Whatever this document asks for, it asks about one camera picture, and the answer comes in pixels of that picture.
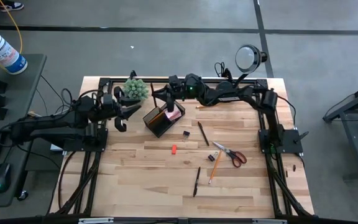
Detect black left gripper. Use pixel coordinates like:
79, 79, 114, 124
101, 86, 142, 133

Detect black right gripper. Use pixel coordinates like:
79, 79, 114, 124
152, 75, 186, 113

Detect pink sticky note pad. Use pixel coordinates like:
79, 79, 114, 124
163, 108, 183, 121

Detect black pen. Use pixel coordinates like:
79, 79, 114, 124
197, 121, 210, 147
193, 166, 201, 198

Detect red black handled scissors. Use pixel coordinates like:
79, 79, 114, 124
212, 141, 248, 169

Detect black mesh desk organizer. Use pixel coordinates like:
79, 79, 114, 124
142, 98, 186, 138

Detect small green potted plant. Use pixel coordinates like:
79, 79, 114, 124
122, 77, 150, 101

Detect black gooseneck desk lamp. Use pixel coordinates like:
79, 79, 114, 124
225, 44, 269, 90

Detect grey side desk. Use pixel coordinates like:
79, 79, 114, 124
0, 53, 48, 208

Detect white wipes canister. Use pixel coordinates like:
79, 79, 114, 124
0, 27, 29, 75

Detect black computer mouse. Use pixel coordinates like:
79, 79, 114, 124
0, 162, 12, 194

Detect person's shoe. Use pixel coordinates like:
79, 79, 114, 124
0, 0, 25, 12

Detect grey metal side stand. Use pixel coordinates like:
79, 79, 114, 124
322, 77, 358, 182

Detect black clamp with cable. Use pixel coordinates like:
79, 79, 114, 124
214, 61, 233, 78

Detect black aluminium table frame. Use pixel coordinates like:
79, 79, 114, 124
50, 76, 315, 224

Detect yellow hanging cable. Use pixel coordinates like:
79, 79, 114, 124
0, 0, 24, 68

